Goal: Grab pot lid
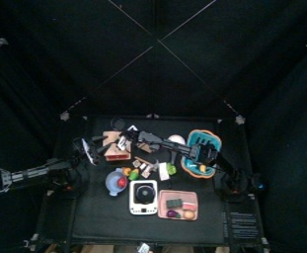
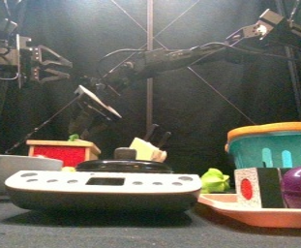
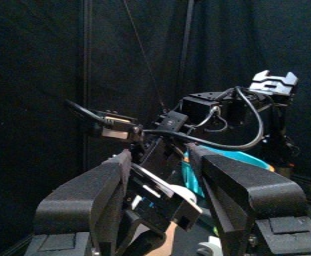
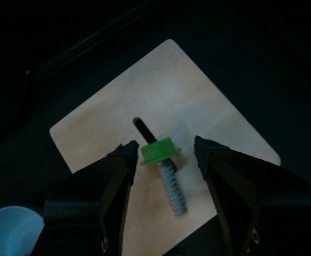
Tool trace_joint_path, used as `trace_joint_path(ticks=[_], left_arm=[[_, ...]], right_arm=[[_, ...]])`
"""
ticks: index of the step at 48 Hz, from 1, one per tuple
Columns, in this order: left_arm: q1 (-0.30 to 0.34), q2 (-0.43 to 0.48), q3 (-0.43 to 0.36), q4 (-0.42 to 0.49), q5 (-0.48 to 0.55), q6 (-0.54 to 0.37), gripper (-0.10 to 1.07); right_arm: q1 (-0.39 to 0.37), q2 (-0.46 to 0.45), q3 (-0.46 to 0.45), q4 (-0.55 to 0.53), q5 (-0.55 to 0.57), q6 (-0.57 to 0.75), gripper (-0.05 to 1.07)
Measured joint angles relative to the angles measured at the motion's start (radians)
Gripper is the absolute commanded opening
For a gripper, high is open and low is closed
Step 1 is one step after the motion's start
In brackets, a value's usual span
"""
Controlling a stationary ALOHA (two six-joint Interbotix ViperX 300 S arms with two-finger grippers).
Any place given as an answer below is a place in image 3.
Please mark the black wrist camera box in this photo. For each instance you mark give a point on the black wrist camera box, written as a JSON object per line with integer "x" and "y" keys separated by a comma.
{"x": 119, "y": 128}

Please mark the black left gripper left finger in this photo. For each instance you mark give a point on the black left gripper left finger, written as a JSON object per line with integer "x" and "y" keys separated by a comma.
{"x": 79, "y": 196}

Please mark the teal toy pot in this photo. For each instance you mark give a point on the teal toy pot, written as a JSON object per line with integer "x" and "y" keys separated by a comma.
{"x": 242, "y": 158}

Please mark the tan wooden toy piece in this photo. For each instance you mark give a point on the tan wooden toy piece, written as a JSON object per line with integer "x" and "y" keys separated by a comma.
{"x": 165, "y": 243}

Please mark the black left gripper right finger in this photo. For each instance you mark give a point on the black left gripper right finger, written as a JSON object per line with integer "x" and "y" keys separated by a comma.
{"x": 259, "y": 196}

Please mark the black frame post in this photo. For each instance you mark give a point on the black frame post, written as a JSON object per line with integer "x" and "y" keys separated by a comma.
{"x": 187, "y": 46}
{"x": 87, "y": 83}

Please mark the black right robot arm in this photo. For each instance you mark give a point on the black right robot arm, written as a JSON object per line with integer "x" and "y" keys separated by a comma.
{"x": 233, "y": 113}

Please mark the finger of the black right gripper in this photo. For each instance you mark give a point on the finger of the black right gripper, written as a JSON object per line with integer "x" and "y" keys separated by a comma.
{"x": 142, "y": 233}
{"x": 166, "y": 200}

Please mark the white small toy piece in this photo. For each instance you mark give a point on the white small toy piece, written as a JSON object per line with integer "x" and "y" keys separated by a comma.
{"x": 210, "y": 247}

